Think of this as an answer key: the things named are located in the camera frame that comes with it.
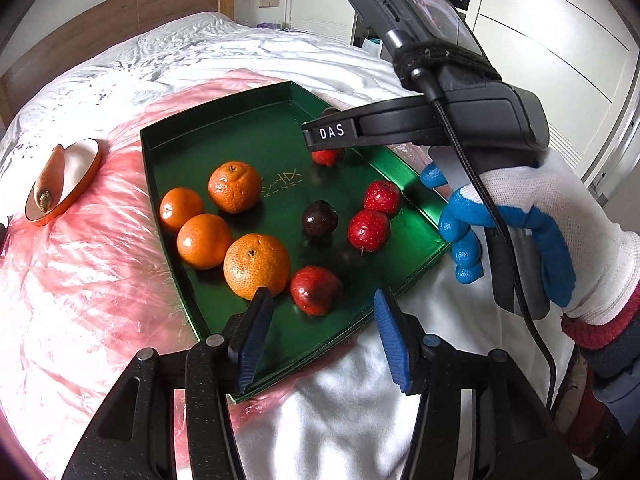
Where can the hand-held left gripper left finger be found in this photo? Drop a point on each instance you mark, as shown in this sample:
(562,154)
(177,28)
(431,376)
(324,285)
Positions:
(255,340)

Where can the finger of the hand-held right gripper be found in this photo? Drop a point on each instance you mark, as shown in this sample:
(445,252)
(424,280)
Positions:
(390,125)

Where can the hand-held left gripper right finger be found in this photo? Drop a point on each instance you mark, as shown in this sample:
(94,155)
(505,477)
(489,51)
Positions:
(390,340)

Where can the small red apple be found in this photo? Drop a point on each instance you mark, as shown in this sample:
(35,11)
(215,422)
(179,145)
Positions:
(327,157)
(369,230)
(382,197)
(316,290)

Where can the bumpy mandarin orange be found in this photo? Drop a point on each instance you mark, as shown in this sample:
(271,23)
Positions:
(235,186)
(256,266)

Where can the green tray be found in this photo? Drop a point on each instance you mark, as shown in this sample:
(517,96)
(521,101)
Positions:
(280,125)

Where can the smooth orange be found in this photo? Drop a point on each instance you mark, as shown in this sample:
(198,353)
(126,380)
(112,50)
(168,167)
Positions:
(181,208)
(204,241)

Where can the dark purple plum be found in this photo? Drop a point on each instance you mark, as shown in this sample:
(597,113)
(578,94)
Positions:
(320,217)

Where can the person's right forearm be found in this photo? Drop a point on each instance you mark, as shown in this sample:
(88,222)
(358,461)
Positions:
(600,335)

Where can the person's right hand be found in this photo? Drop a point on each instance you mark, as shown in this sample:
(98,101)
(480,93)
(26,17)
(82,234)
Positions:
(575,220)

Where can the white bag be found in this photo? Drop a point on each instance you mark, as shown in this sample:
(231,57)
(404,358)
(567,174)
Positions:
(371,44)

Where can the white wardrobe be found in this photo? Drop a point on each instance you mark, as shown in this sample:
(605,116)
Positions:
(550,35)

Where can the bedside table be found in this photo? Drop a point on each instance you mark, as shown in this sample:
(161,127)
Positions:
(265,25)

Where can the pink plastic sheet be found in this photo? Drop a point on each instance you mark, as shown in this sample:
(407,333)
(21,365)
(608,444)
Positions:
(100,285)

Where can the white plate with orange rim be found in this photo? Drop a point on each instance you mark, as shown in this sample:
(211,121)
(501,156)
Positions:
(80,160)

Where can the carrot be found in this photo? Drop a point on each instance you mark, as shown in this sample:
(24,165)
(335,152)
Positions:
(50,175)

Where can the wall switch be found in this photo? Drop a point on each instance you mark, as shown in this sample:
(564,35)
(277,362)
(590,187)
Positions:
(270,2)

